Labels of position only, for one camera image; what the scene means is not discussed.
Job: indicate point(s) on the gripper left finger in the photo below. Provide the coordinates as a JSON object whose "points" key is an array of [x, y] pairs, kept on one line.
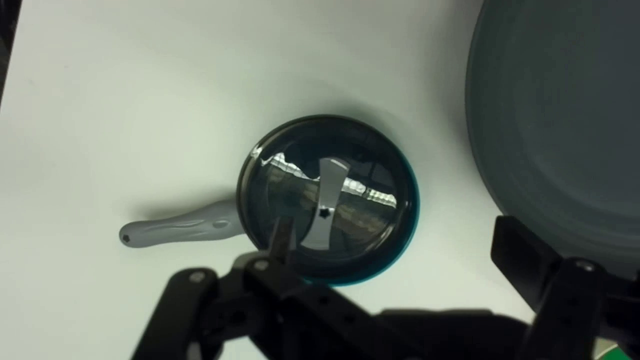
{"points": [[300, 310]]}

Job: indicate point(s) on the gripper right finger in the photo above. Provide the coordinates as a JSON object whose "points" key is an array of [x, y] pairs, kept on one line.
{"points": [[570, 300]]}

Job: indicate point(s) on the large dark grey pot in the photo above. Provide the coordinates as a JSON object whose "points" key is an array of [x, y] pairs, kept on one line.
{"points": [[560, 115]]}

